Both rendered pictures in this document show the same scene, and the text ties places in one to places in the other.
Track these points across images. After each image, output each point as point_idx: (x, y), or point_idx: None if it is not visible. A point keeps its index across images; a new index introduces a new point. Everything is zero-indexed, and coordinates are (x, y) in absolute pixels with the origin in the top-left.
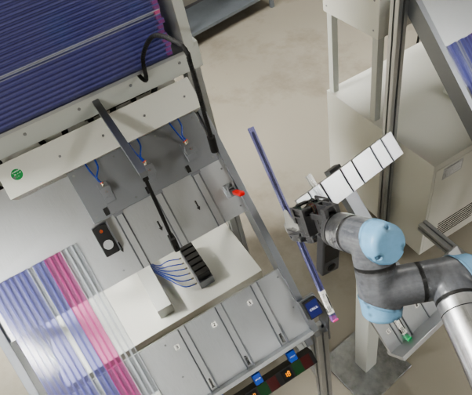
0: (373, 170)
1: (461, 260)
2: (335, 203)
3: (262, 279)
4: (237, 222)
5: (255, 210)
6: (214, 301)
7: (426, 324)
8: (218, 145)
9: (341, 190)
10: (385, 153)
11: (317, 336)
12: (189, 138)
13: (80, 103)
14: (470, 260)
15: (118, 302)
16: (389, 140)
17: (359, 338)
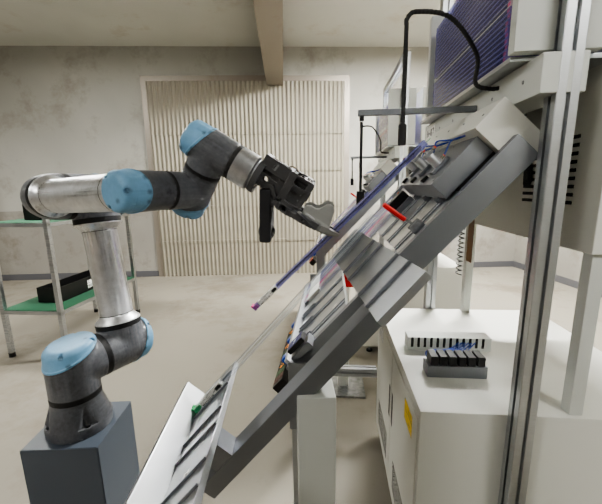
0: (361, 282)
1: (129, 168)
2: (269, 155)
3: (344, 304)
4: (515, 407)
5: None
6: (403, 373)
7: (181, 431)
8: (462, 188)
9: (350, 259)
10: (383, 285)
11: None
12: (451, 157)
13: (471, 105)
14: (121, 169)
15: (438, 331)
16: (406, 279)
17: None
